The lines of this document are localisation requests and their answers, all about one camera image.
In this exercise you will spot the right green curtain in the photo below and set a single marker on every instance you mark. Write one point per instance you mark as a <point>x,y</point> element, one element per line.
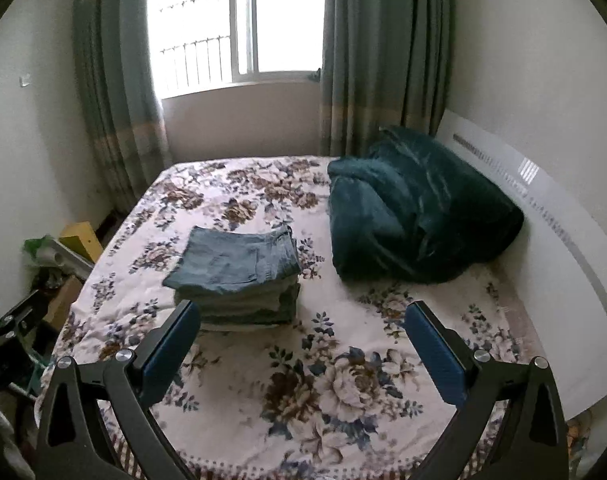
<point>384,63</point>

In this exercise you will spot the blue denim shorts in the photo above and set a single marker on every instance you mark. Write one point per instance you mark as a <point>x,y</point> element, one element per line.
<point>221,263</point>

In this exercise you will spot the white headboard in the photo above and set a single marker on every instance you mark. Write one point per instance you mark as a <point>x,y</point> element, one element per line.
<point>557,264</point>

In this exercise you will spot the green curtain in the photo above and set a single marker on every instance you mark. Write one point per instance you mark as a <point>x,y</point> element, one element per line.
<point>384,63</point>
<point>115,83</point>

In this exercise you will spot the grey fleece folded garment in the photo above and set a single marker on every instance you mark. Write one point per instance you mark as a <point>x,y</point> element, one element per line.
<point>260,298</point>

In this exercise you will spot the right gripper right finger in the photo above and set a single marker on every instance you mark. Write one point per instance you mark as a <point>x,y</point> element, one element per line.
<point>530,442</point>

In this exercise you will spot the dark folded clothes stack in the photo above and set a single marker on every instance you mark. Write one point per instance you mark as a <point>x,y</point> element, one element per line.
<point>253,318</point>

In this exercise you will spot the dark teal blanket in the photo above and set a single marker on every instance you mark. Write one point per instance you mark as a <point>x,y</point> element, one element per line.
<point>410,209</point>

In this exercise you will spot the yellow box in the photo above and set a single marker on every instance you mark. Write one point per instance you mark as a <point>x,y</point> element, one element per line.
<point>80,237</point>

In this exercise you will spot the brown cardboard box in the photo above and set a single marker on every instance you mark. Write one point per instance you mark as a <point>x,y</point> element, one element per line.
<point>59,306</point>

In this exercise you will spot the green plastic bag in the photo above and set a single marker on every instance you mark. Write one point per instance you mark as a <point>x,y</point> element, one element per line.
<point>48,251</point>

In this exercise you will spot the window with bars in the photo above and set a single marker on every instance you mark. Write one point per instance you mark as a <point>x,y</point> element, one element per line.
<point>199,45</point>

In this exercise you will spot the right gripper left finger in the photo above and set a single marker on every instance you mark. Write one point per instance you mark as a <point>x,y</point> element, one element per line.
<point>73,442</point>

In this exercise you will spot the left green curtain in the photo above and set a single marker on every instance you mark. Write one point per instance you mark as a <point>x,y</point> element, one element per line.
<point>115,83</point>

